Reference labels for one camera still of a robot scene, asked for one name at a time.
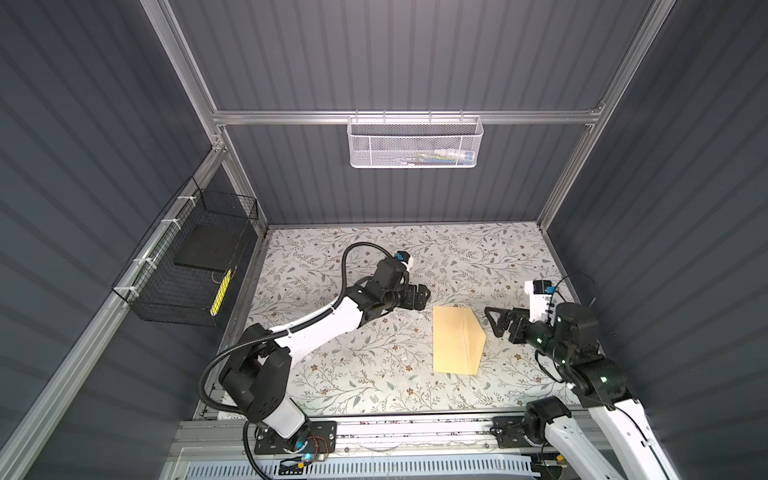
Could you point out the aluminium mounting rail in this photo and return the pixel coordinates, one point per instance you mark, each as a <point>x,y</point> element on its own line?
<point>436,432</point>

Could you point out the white wire basket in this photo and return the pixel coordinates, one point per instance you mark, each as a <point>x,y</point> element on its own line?
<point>379,142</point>

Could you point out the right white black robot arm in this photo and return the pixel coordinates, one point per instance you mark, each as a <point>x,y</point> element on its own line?
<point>569,340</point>

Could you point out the tan kraft envelope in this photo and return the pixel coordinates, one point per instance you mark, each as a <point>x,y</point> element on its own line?
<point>458,341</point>

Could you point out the black wire basket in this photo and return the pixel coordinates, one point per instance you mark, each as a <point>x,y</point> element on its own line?
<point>156,290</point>

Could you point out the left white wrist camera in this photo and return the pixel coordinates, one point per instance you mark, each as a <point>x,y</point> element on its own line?
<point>405,258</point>

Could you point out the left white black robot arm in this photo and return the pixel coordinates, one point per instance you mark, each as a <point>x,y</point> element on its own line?
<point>256,377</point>

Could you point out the pens in white basket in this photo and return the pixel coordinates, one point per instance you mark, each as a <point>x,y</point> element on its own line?
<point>441,157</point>

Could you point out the white ventilated cable duct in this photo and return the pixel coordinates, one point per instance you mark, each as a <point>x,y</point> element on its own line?
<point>493,466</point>

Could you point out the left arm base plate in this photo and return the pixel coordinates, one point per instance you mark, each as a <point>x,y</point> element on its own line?
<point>319,438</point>

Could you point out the black foam pad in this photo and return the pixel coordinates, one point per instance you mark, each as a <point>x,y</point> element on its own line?
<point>210,248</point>

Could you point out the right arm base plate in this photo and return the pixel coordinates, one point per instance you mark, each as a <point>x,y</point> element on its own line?
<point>532,429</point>

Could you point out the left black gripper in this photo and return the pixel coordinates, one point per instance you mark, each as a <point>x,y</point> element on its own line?
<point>420,296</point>

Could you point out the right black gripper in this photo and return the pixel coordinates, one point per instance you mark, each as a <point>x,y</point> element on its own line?
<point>519,316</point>

